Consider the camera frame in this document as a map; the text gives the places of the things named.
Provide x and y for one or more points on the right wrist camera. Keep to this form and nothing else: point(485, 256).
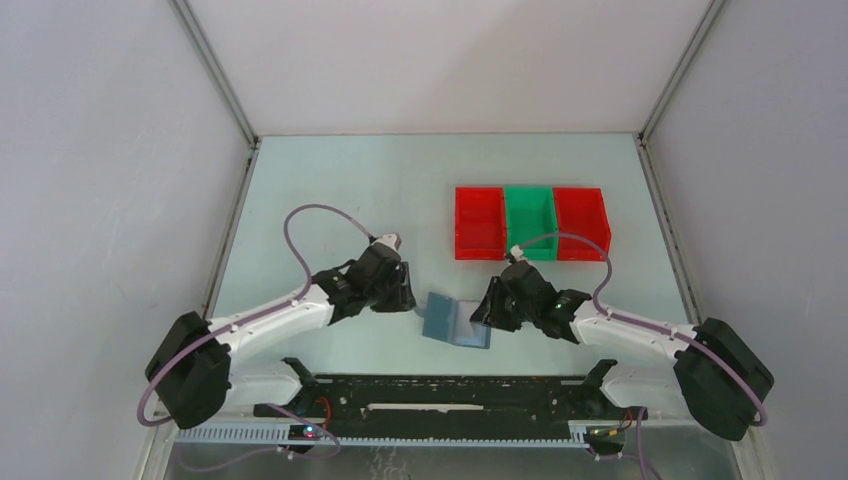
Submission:
point(515, 254)

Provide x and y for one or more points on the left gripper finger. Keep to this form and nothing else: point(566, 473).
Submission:
point(389, 304)
point(405, 297)

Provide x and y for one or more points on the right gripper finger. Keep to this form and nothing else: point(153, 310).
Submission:
point(489, 309)
point(505, 321)

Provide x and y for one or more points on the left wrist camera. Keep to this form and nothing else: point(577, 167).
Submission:
point(391, 240)

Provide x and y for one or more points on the right red bin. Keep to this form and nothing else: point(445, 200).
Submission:
point(581, 211)

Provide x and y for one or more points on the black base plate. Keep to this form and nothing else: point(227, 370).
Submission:
point(476, 407)

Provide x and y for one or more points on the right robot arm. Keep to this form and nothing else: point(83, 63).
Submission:
point(706, 372)

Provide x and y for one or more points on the slotted cable duct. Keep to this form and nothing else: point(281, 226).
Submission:
point(281, 434)

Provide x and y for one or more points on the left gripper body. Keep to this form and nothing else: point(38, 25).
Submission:
point(388, 289)

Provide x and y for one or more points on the blue leather card holder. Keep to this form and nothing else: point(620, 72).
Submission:
point(448, 320)

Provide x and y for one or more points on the left red bin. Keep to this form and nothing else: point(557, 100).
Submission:
point(480, 223)

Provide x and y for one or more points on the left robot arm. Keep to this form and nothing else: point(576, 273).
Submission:
point(203, 366)

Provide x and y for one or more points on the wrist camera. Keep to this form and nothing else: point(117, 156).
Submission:
point(515, 254)
point(391, 240)

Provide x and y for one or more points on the green bin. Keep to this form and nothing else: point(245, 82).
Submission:
point(531, 213)

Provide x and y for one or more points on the red bin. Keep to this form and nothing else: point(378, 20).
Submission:
point(480, 223)
point(581, 211)

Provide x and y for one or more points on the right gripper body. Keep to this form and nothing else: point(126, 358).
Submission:
point(528, 311)

